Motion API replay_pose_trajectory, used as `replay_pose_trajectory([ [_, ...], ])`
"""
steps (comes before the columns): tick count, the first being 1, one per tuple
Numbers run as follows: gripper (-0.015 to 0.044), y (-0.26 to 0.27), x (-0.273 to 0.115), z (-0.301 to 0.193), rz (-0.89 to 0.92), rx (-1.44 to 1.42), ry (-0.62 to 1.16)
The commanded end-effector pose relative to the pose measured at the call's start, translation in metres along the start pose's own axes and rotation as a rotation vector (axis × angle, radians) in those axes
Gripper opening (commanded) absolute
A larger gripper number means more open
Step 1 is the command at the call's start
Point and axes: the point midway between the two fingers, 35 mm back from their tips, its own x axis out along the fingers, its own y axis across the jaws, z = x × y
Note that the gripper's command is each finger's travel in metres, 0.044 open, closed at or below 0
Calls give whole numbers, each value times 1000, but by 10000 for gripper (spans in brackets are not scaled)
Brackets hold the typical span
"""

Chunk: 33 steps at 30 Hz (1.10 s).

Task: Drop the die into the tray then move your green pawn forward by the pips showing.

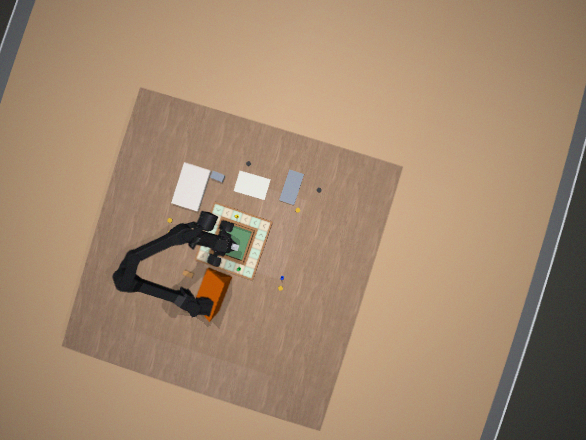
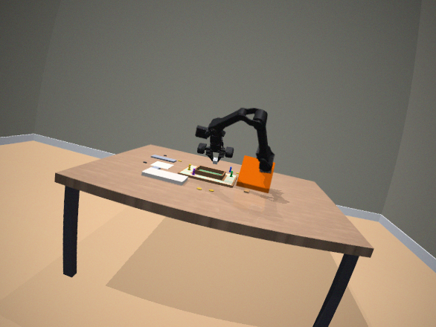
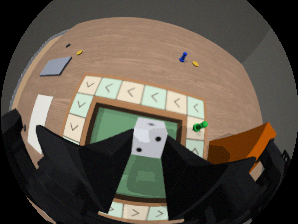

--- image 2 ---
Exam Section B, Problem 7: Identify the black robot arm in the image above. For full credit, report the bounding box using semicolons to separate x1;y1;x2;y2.
195;108;275;174

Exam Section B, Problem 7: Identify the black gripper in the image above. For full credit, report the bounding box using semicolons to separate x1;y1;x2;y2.
197;141;234;162

